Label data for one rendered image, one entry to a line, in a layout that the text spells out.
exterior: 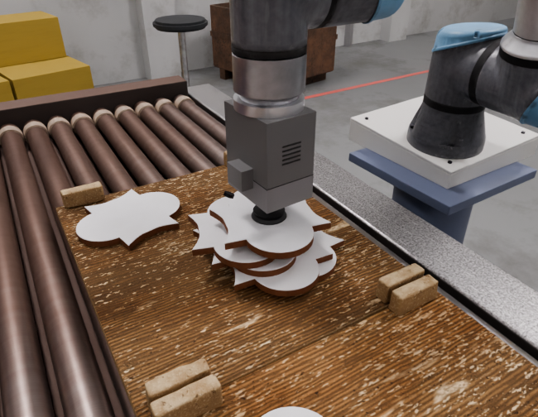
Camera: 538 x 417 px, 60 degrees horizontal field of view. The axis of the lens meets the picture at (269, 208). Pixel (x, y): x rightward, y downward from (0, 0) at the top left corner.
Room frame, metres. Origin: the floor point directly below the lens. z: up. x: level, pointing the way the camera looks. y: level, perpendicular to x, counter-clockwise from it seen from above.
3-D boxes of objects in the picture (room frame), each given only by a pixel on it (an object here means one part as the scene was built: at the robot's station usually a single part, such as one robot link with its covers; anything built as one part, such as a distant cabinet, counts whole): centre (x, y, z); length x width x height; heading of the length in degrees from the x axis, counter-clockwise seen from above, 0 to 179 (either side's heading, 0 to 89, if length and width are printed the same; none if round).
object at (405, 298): (0.39, -0.16, 0.95); 0.06 x 0.02 x 0.03; 121
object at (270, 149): (0.47, 0.01, 1.09); 0.10 x 0.09 x 0.16; 124
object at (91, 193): (0.60, 0.28, 0.95); 0.06 x 0.02 x 0.03; 121
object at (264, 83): (0.48, 0.00, 1.17); 0.08 x 0.08 x 0.05
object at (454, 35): (0.87, -0.36, 1.08); 0.13 x 0.12 x 0.14; 32
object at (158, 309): (0.50, 0.06, 0.93); 0.41 x 0.35 x 0.02; 31
